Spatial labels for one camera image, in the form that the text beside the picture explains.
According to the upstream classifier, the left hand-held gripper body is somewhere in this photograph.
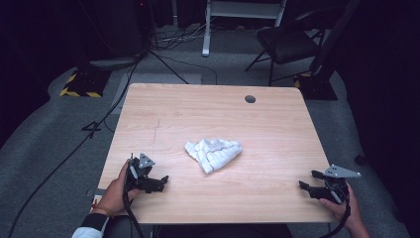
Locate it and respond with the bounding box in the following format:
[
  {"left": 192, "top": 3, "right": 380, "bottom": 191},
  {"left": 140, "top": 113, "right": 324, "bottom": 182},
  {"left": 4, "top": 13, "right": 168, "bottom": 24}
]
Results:
[{"left": 126, "top": 152, "right": 165, "bottom": 194}]

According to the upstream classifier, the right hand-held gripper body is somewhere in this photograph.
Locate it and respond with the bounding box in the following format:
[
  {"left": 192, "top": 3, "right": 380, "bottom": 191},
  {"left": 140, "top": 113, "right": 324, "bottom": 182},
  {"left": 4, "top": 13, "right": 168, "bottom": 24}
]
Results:
[{"left": 319, "top": 164, "right": 362, "bottom": 204}]

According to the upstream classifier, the white towel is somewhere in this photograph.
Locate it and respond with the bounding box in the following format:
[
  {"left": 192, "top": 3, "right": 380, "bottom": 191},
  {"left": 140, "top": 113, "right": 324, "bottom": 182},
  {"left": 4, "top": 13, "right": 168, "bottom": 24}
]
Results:
[{"left": 183, "top": 138, "right": 244, "bottom": 176}]

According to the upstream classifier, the person's right hand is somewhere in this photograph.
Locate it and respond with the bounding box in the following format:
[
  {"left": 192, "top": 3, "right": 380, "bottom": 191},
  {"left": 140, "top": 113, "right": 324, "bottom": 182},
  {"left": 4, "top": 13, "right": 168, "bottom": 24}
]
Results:
[{"left": 318, "top": 183, "right": 364, "bottom": 232}]

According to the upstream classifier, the person's left hand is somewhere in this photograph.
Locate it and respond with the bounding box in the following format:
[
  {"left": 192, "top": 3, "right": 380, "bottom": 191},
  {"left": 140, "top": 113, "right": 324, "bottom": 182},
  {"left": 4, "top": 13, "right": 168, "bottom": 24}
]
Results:
[{"left": 91, "top": 160, "right": 143, "bottom": 217}]

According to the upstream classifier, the person's dark lap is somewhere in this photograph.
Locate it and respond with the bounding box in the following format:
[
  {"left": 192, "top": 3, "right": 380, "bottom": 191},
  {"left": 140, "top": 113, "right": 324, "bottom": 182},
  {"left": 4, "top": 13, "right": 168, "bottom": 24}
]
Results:
[{"left": 103, "top": 214, "right": 295, "bottom": 238}]

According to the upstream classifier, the black tripod leg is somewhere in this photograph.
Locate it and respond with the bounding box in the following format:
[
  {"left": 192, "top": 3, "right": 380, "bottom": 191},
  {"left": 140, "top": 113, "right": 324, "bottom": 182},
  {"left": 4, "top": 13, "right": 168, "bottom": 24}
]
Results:
[{"left": 148, "top": 49, "right": 190, "bottom": 85}]

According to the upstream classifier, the black folding chair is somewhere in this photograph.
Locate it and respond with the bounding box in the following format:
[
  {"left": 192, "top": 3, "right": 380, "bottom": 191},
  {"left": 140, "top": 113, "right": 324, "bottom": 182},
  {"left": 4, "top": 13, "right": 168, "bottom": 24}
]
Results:
[{"left": 244, "top": 8, "right": 335, "bottom": 87}]

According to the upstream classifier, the black slanted stand column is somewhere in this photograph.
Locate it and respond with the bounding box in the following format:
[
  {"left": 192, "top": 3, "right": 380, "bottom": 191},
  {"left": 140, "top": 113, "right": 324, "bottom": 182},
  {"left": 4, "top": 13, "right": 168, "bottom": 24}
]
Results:
[{"left": 309, "top": 0, "right": 363, "bottom": 77}]

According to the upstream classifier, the black equipment cabinet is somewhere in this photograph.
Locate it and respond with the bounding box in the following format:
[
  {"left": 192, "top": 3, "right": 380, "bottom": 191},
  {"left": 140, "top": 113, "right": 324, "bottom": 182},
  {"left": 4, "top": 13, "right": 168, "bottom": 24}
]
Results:
[{"left": 77, "top": 0, "right": 155, "bottom": 60}]

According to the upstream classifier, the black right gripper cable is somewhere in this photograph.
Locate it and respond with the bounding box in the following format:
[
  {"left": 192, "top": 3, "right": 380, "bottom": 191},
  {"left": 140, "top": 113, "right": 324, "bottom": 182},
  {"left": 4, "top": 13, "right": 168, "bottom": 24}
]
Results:
[{"left": 318, "top": 179, "right": 353, "bottom": 238}]

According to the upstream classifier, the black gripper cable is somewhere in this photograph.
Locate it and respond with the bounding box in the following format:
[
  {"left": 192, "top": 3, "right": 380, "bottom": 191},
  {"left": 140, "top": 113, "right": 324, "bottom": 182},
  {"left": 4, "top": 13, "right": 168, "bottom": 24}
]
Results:
[
  {"left": 122, "top": 158, "right": 147, "bottom": 238},
  {"left": 318, "top": 179, "right": 353, "bottom": 238}
]

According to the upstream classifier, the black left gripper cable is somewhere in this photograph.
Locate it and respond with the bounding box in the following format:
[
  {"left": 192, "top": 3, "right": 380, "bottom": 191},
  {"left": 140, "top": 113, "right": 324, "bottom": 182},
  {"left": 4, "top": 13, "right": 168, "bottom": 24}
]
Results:
[{"left": 122, "top": 158, "right": 147, "bottom": 238}]

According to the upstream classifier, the orange bracelet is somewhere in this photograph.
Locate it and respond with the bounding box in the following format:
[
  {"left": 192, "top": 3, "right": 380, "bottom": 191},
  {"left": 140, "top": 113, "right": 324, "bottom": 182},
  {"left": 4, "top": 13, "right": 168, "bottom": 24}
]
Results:
[{"left": 91, "top": 204, "right": 115, "bottom": 218}]

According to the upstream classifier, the long black floor cable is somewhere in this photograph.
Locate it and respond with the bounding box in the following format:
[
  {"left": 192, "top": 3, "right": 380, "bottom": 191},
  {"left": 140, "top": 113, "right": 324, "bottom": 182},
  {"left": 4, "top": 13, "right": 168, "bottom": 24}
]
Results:
[{"left": 7, "top": 53, "right": 147, "bottom": 238}]

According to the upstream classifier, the black yellow striped base plate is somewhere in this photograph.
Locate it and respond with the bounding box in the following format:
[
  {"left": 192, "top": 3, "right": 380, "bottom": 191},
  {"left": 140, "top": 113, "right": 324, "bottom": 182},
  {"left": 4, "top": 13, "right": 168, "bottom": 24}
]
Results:
[
  {"left": 58, "top": 67, "right": 112, "bottom": 99},
  {"left": 292, "top": 71, "right": 339, "bottom": 101}
]

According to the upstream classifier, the bundle of floor cables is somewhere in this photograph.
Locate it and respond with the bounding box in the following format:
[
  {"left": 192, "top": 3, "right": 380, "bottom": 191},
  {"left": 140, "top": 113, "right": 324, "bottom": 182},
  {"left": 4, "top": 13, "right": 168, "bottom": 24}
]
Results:
[{"left": 150, "top": 16, "right": 219, "bottom": 52}]

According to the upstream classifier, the white metal desk frame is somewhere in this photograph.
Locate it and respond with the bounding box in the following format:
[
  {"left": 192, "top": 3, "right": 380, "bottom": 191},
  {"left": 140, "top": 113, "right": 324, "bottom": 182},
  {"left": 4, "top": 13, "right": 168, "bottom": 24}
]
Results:
[{"left": 201, "top": 0, "right": 287, "bottom": 58}]

